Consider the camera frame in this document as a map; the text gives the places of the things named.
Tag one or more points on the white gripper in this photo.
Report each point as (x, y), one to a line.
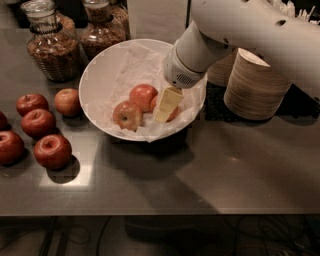
(177, 74)

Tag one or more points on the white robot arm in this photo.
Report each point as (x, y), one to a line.
(288, 44)

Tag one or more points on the red apple in bowl back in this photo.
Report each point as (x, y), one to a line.
(142, 95)

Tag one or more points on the yellow-red apple in bowl front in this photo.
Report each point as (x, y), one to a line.
(127, 115)

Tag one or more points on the white bowl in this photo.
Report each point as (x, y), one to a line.
(100, 73)

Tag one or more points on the paper bowl stack back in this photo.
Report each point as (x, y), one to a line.
(219, 73)

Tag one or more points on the paper bowl stack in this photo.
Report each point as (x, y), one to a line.
(219, 73)
(254, 90)

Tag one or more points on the paper bowl stack front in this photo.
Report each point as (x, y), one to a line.
(254, 90)

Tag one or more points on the pale red apple on table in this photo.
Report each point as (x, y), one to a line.
(67, 102)

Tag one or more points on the dark red apple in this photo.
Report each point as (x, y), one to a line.
(11, 147)
(38, 123)
(53, 151)
(29, 102)

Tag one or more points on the dark red apple middle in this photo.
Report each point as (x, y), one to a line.
(38, 123)

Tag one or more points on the dark red apple upper left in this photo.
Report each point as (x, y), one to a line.
(29, 102)

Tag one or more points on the dark red apple left front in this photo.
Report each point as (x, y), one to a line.
(11, 147)

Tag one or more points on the white crumpled paper liner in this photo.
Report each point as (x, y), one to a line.
(133, 70)

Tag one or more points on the white napkin dispenser box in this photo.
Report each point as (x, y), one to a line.
(163, 20)

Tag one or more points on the glass granola jar right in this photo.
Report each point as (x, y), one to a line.
(102, 30)

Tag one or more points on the glass granola jar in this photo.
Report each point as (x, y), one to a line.
(54, 50)
(67, 24)
(102, 30)

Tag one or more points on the glass granola jar back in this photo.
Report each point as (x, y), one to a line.
(67, 24)

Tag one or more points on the glass granola jar left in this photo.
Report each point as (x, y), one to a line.
(54, 50)

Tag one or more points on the white plastic cutlery bundle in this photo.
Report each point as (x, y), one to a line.
(305, 10)

